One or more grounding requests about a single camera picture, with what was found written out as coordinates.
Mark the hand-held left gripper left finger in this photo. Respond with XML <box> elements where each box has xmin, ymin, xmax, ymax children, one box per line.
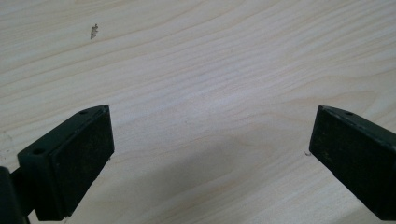
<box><xmin>17</xmin><ymin>104</ymin><xmax>116</xmax><ymax>222</ymax></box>

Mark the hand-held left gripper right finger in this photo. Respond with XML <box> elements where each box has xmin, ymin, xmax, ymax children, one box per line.
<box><xmin>308</xmin><ymin>105</ymin><xmax>396</xmax><ymax>222</ymax></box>

